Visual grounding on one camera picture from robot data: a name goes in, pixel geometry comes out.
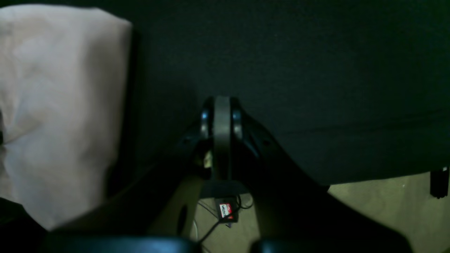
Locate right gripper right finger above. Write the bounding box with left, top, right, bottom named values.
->
left=230, top=98, right=412, bottom=253

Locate black table cloth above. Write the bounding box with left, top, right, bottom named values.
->
left=0, top=0, right=450, bottom=232

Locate pink T-shirt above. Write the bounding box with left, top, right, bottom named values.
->
left=0, top=4, right=133, bottom=229

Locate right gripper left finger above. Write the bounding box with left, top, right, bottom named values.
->
left=42, top=97, right=231, bottom=253

